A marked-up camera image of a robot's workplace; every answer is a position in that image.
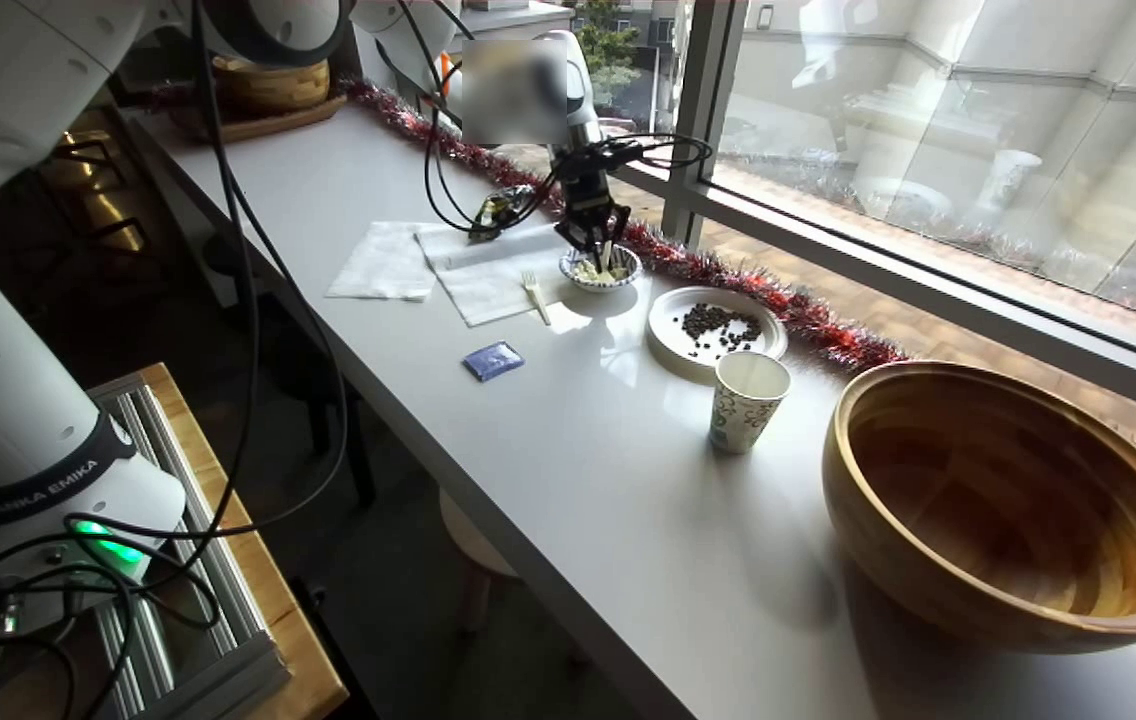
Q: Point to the blue patterned paper bowl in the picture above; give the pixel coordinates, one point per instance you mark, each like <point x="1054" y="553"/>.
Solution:
<point x="627" y="257"/>

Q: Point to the aluminium rail frame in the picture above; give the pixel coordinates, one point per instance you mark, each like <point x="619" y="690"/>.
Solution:
<point x="196" y="651"/>

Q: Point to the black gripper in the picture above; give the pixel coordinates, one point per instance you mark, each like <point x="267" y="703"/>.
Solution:
<point x="588" y="211"/>

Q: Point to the blue card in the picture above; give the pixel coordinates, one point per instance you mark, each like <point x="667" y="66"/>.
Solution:
<point x="492" y="362"/>

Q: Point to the near white paper towel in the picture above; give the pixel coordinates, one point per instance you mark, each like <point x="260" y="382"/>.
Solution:
<point x="484" y="276"/>

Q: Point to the white plate with dark bits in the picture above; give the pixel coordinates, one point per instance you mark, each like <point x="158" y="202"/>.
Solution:
<point x="698" y="326"/>

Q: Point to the white paper towel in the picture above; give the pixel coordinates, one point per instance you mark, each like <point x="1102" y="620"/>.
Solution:
<point x="484" y="276"/>
<point x="386" y="264"/>

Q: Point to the patterned paper cup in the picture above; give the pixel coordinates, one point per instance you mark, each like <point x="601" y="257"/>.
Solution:
<point x="748" y="390"/>

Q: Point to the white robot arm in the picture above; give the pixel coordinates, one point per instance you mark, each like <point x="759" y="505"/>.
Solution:
<point x="56" y="448"/>

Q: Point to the small wooden bowl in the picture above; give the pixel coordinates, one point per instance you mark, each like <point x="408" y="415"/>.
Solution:
<point x="257" y="90"/>

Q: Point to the red tinsel garland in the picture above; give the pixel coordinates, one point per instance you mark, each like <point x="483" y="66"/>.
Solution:
<point x="797" y="309"/>

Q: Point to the wooden tray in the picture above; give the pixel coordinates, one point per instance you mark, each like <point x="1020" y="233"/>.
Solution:
<point x="195" y="129"/>

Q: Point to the crumpled snack bag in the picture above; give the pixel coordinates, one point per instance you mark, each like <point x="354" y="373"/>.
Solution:
<point x="498" y="215"/>

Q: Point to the large wooden bowl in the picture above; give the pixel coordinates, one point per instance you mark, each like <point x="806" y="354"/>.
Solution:
<point x="985" y="505"/>

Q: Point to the cream plastic fork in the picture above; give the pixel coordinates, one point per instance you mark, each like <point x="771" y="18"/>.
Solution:
<point x="536" y="304"/>

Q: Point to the white popcorn pieces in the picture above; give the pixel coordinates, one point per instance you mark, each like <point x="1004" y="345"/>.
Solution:
<point x="588" y="276"/>

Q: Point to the far white paper towel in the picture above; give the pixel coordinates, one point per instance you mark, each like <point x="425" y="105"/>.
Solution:
<point x="386" y="264"/>

